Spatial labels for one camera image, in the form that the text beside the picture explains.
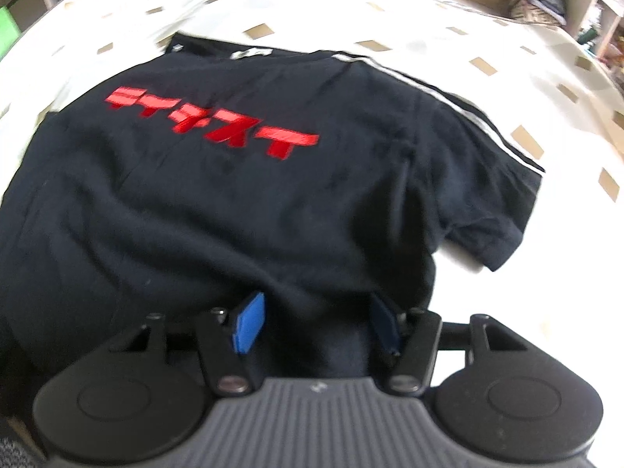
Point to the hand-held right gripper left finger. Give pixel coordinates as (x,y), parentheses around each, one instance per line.
(248,324)

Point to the woven patterned basket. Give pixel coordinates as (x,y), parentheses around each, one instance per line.
(534,12)

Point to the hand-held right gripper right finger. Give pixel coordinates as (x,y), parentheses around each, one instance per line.
(385,324)

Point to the checkered tablecloth with tan diamonds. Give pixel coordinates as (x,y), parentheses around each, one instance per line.
(536,278)

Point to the green plastic chair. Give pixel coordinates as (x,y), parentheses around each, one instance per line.
(7,34)

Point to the black t-shirt with red print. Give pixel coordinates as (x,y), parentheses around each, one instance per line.
(243,204)

